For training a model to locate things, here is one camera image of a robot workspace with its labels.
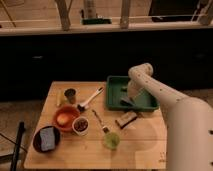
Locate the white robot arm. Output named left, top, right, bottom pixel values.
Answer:
left=127, top=63, right=213, bottom=171

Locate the green plastic tray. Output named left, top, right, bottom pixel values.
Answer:
left=106, top=76, right=159, bottom=112

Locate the brown wooden block brush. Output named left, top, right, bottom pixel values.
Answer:
left=115, top=111, right=137, bottom=129

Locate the metal fork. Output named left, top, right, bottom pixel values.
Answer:
left=92, top=110, right=109, bottom=133

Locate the green plastic cup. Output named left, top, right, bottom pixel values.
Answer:
left=103, top=132, right=120, bottom=150

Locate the dark metal cup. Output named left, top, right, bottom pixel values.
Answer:
left=64, top=88, right=76, bottom=104

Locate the white cup with brown contents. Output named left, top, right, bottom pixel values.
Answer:
left=72, top=117, right=89, bottom=136

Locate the orange bowl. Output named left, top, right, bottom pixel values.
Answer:
left=52, top=106, right=80, bottom=132

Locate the yellow fruit in bowl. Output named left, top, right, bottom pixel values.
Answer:
left=57, top=113, right=69, bottom=126

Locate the green object on ledge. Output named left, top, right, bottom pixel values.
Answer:
left=82, top=18, right=112, bottom=25

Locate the blue grey sponge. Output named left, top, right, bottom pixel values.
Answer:
left=40, top=127, right=55, bottom=151

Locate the black plate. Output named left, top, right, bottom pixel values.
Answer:
left=33, top=126, right=60, bottom=153

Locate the black pole at left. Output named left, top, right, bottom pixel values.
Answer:
left=10, top=122, right=25, bottom=171

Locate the white handled dish brush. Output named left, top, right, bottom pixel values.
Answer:
left=77, top=87, right=103, bottom=112

